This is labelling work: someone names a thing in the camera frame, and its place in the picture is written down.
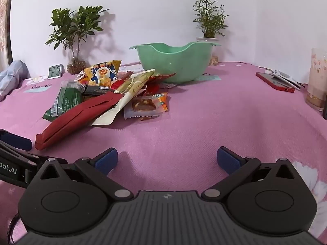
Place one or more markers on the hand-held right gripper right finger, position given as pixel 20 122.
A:
pixel 227 160

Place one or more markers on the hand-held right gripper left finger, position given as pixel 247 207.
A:
pixel 107 159

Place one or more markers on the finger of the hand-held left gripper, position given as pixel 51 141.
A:
pixel 15 154
pixel 18 143

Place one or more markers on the green snack packet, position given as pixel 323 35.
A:
pixel 66 102

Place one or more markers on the yellow chip bag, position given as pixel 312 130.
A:
pixel 102 72

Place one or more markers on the green plastic bowl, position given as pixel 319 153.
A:
pixel 178 66

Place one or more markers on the dark red long packet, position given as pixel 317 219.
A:
pixel 76 117

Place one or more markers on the pink flowered cloth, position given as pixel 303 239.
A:
pixel 191 122

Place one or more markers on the clear wrapped pastry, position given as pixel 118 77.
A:
pixel 141 104

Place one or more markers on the light blue cloth bundle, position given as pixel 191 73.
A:
pixel 12 76

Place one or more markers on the cream bag with green print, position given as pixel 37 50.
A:
pixel 127 89

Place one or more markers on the white digital clock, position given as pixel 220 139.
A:
pixel 54 71

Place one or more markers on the orange snack packet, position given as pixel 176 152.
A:
pixel 163 100

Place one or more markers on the brown snack packet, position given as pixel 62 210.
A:
pixel 124 75

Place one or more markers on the red smartphone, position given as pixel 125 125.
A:
pixel 273 81

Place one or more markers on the glass vase with pebbles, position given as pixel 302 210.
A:
pixel 76 67

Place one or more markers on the white flat device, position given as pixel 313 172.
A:
pixel 286 77

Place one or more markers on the floral beige curtain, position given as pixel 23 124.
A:
pixel 2 30

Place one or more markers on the printed glass cup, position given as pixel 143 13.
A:
pixel 316 81

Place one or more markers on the broad-leaf green plant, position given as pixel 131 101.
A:
pixel 76 23

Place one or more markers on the fine-leaf green plant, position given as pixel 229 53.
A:
pixel 209 17

